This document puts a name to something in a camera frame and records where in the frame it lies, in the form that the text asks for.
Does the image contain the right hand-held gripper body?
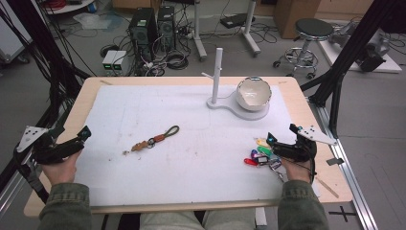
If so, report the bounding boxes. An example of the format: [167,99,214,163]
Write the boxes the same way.
[274,124,338,163]

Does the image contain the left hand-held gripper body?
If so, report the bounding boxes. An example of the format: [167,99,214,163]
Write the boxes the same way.
[15,125,85,166]

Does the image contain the brown leather keychain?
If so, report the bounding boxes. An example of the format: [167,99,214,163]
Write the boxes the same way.
[130,125,181,153]

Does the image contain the white key stand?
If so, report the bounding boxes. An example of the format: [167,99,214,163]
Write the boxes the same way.
[201,47,271,122]

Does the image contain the person's right hand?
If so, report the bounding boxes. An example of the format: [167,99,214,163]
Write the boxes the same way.
[281,158,312,184]

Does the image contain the person's left hand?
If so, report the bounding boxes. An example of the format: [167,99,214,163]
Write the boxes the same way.
[41,149,82,187]

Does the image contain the black tape piece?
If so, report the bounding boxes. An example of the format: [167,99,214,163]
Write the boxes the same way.
[326,156,346,167]

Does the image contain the thin wooden stick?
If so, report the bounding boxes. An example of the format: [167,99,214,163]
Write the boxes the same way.
[315,176,340,199]

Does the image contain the white eggshell-shaped bowl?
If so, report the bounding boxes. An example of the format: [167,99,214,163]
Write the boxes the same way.
[235,76,273,112]

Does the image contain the white power supply box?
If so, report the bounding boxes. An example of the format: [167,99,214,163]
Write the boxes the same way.
[111,50,128,77]
[101,49,118,77]

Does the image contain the white table mat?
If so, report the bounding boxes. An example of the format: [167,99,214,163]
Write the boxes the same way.
[74,83,321,208]

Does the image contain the white stand leg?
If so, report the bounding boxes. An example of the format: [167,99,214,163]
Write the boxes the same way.
[241,0,262,58]
[191,0,209,62]

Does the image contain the person's legs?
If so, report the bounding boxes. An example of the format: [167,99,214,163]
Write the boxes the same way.
[139,208,257,230]

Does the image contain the black round stool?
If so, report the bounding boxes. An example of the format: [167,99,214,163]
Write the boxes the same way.
[272,17,335,81]

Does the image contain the large black computer tower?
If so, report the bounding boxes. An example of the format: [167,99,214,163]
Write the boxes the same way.
[128,7,158,62]

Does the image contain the white platform with equipment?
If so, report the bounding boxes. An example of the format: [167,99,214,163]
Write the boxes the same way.
[317,21,403,74]

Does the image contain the brown cardboard box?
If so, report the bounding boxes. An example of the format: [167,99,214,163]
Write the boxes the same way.
[273,0,323,40]

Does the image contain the black flat device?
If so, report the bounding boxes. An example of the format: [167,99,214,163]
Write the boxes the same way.
[219,12,257,30]

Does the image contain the small black computer tower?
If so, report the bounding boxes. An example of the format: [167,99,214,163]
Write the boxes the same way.
[157,5,177,53]

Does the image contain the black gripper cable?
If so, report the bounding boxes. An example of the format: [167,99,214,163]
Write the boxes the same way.
[306,155,318,185]

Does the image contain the black gripper strap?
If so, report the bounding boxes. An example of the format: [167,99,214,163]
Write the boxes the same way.
[12,149,51,204]

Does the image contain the aluminium rail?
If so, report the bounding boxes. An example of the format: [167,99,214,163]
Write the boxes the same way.
[0,172,32,221]
[307,95,380,230]

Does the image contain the black metal frame with cables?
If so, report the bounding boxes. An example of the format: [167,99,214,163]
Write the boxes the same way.
[0,0,91,193]

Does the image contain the coiled black cable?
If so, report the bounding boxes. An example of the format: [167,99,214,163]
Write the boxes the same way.
[165,50,190,71]

